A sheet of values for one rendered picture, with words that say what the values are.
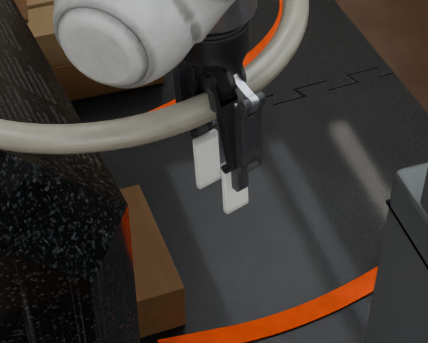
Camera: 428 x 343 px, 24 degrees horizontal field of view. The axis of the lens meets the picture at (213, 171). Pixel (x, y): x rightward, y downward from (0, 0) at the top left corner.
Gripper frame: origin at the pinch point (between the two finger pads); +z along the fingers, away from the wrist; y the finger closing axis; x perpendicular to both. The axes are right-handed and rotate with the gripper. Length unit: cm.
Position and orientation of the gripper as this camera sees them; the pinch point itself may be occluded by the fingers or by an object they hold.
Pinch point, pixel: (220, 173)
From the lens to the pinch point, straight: 106.9
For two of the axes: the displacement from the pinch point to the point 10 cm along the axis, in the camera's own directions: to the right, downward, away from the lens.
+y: -5.9, -5.2, 6.2
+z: 0.5, 7.4, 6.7
